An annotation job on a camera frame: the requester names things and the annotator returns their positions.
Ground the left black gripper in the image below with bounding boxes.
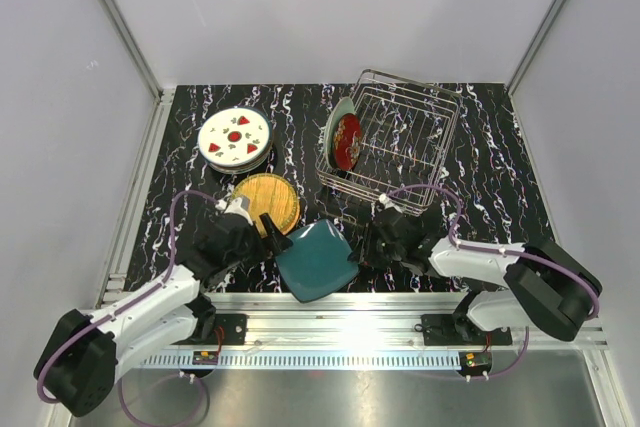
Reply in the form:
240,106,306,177
225,213,292,268

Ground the teal square plate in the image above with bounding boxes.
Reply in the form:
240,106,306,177
275,219,359,303

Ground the red floral plate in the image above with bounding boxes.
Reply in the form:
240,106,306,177
331,113,362,171

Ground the mint green flower plate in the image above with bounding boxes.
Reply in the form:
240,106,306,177
323,96,356,168

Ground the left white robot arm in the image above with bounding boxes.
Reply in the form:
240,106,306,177
34,213,293,417

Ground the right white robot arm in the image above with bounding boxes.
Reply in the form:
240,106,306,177
350,207,602,345

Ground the yellow woven pattern plate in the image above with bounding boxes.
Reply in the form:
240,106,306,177
231,173,301,238

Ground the white watermelon pattern plate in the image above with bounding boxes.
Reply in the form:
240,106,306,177
197,105,274,167

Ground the left small circuit board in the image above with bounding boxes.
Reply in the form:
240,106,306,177
193,351,219,365

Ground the small circuit board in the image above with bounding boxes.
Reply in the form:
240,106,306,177
461,350,493,371
193,351,219,365

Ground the right small circuit board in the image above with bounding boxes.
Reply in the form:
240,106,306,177
461,350,493,371

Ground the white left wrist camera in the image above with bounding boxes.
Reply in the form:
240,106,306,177
215,195,253,225

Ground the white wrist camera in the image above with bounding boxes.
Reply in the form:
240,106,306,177
376,193,404,214
215,195,253,225

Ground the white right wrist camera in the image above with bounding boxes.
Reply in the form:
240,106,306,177
376,193,404,214

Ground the aluminium mounting rail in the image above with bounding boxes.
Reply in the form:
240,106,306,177
67,291,609,348

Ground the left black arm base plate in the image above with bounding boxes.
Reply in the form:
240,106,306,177
210,313,248,346

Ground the white slotted cable duct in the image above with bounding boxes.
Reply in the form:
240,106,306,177
140,349,461,371

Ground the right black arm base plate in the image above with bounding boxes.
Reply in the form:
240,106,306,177
414,314,513,347

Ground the metal wire dish rack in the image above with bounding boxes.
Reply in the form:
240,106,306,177
316,69,462,215

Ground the left aluminium frame post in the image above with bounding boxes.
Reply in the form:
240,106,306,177
72,0,176,121

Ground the aluminium frame post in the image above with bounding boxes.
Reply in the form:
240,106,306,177
72,0,176,121
506,0,569,96

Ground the right aluminium frame post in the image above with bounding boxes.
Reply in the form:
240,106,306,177
506,0,569,96

